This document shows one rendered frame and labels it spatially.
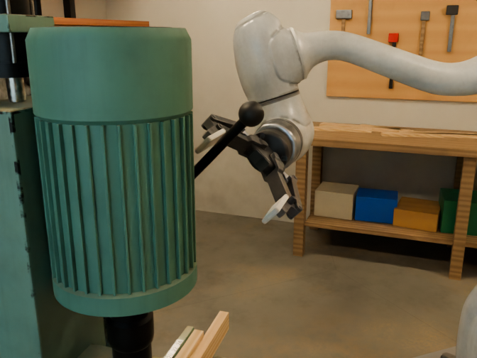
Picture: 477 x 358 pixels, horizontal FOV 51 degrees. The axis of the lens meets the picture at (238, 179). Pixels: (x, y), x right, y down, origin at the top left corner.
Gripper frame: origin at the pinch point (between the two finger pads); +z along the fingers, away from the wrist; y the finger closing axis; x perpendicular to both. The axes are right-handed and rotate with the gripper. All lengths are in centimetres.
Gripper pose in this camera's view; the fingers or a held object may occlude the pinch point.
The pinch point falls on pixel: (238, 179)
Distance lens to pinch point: 70.8
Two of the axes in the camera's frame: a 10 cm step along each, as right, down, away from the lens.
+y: -6.9, -7.2, 0.1
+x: 6.6, -6.4, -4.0
